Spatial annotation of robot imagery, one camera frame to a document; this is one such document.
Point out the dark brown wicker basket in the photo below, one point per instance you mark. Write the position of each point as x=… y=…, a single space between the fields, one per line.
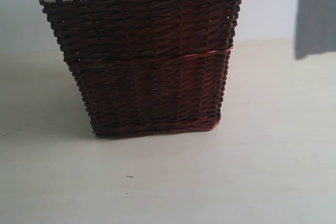
x=147 y=66

